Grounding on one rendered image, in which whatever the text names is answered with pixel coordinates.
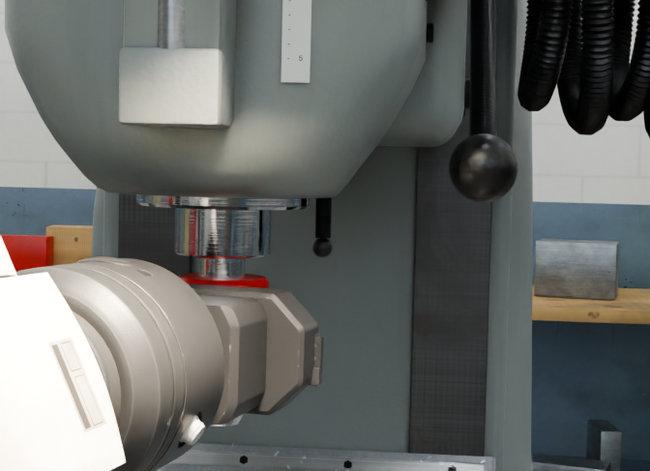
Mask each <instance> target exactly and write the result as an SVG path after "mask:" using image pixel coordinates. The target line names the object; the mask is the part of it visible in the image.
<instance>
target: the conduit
mask: <svg viewBox="0 0 650 471"><path fill-rule="evenodd" d="M526 2H527V3H528V4H529V5H528V6H527V7H526V8H527V9H528V11H527V12H526V13H527V14H528V16H527V17H526V18H527V19H528V20H527V21H526V22H525V23H526V24H527V26H526V27H525V28H526V29H527V30H526V31H525V34H526V36H525V37H524V38H525V41H524V43H525V45H524V50H523V55H522V57H523V58H522V60H521V61H522V63H521V71H520V78H519V85H518V90H517V97H518V100H519V103H520V105H521V106H522V107H523V108H525V109H526V110H528V111H540V110H541V109H543V108H544V107H545V106H547V105H548V103H549V101H550V99H551V97H552V95H553V92H554V89H555V87H556V84H557V89H558V95H559V100H560V103H561V107H562V111H563V114H564V117H565V119H566V121H567V123H568V124H569V126H570V127H571V128H572V129H573V130H574V131H575V132H577V133H578V134H583V135H592V134H594V133H596V132H598V131H599V130H601V129H602V128H603V127H604V125H605V123H606V119H607V117H608V116H610V117H611V118H612V119H613V120H615V121H623V122H627V121H628V122H629V121H631V120H633V119H634V118H635V117H636V116H638V115H639V114H641V113H642V112H643V117H644V126H645V130H646V132H647V134H648V136H649V138H650V0H639V1H638V3H637V4H638V5H639V8H638V9H637V10H638V11H639V13H638V14H637V17H638V20H637V21H636V23H637V26H636V31H635V34H636V36H635V43H634V49H633V54H632V59H631V63H630V56H631V54H630V52H631V49H630V47H631V46H632V45H631V42H632V39H631V37H632V36H633V35H632V32H633V29H632V27H633V24H632V22H634V20H633V17H634V16H635V15H634V11H635V8H634V6H635V5H636V3H635V0H527V1H526ZM581 24H582V25H581ZM582 37H583V38H582Z"/></svg>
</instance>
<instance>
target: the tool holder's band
mask: <svg viewBox="0 0 650 471"><path fill-rule="evenodd" d="M178 277H179V278H180V279H182V280H183V281H184V282H186V283H191V284H208V285H224V286H241V287H257V288H269V281H268V280H267V279H266V278H265V277H263V276H260V275H253V274H245V275H244V277H243V278H238V279H211V278H204V277H201V276H200V274H199V273H190V274H183V275H179V276H178Z"/></svg>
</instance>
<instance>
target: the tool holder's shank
mask: <svg viewBox="0 0 650 471"><path fill-rule="evenodd" d="M198 258H199V274H200V276H201V277H204V278H211V279H238V278H243V277H244V275H245V273H246V258H210V257H198Z"/></svg>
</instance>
